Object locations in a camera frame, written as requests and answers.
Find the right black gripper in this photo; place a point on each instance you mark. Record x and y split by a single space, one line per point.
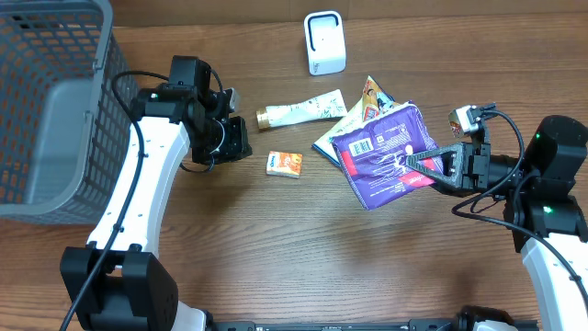
463 165

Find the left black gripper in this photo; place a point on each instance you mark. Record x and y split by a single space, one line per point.
239 147

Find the small orange tissue pack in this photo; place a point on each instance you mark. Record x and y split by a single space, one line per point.
284 164

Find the red purple pantyliner pack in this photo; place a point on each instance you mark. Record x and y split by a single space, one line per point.
373 156

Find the colourful snack bag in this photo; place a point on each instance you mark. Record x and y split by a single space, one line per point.
374 101

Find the white Pantene tube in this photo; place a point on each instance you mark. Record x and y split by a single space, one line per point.
330 105

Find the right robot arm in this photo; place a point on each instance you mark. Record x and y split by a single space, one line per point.
530 195

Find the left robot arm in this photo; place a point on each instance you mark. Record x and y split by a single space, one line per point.
116 281

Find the white barcode scanner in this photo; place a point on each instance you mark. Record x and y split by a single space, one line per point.
325 42

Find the grey plastic mesh basket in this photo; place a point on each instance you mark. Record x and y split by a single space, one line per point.
64 134

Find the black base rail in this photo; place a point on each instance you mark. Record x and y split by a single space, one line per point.
469 318

